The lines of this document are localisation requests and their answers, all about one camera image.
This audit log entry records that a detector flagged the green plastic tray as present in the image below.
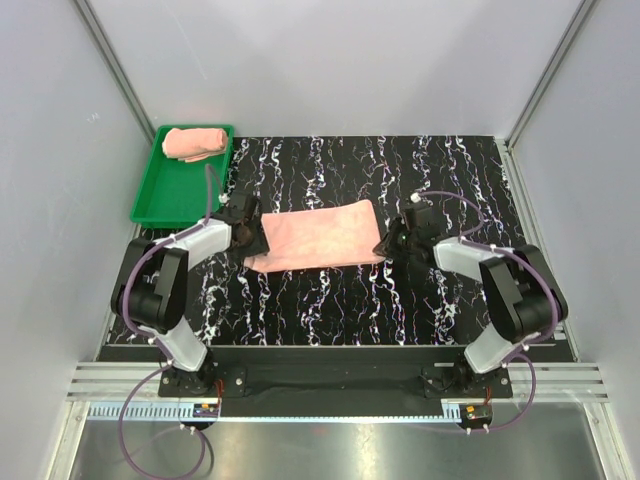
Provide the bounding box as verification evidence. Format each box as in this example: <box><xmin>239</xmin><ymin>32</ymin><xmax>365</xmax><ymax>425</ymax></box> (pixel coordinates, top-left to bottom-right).
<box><xmin>130</xmin><ymin>124</ymin><xmax>234</xmax><ymax>229</ymax></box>

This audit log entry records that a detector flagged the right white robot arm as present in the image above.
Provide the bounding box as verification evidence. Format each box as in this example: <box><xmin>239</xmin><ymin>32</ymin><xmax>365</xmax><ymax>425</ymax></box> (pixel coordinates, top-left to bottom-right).
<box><xmin>373</xmin><ymin>201</ymin><xmax>569</xmax><ymax>397</ymax></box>

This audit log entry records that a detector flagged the black marble pattern mat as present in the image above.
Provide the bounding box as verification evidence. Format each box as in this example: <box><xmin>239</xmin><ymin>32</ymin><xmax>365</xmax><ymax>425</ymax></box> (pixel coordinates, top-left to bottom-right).
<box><xmin>186</xmin><ymin>135</ymin><xmax>526</xmax><ymax>346</ymax></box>

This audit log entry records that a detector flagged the white slotted cable duct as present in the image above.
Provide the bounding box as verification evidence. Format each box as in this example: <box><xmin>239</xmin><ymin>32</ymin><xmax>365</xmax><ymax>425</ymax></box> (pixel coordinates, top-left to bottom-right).
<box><xmin>87</xmin><ymin>401</ymin><xmax>220</xmax><ymax>422</ymax></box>

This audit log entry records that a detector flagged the pink striped towel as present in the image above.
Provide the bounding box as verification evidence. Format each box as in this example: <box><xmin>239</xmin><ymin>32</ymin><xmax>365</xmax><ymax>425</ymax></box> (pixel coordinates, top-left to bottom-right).
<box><xmin>162</xmin><ymin>128</ymin><xmax>229</xmax><ymax>163</ymax></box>

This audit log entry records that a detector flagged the aluminium frame rail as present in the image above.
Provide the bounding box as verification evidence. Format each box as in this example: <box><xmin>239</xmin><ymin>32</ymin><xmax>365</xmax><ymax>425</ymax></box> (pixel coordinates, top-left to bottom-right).
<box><xmin>64</xmin><ymin>363</ymin><xmax>166</xmax><ymax>401</ymax></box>

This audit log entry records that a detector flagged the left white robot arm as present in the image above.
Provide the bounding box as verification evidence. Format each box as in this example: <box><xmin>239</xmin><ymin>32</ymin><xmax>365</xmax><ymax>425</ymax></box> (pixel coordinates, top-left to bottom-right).
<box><xmin>111</xmin><ymin>192</ymin><xmax>269</xmax><ymax>396</ymax></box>

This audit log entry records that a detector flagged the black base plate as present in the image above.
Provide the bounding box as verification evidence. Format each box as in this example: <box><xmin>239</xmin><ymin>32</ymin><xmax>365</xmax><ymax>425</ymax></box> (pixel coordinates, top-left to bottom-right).
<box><xmin>158</xmin><ymin>346</ymin><xmax>513</xmax><ymax>420</ymax></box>

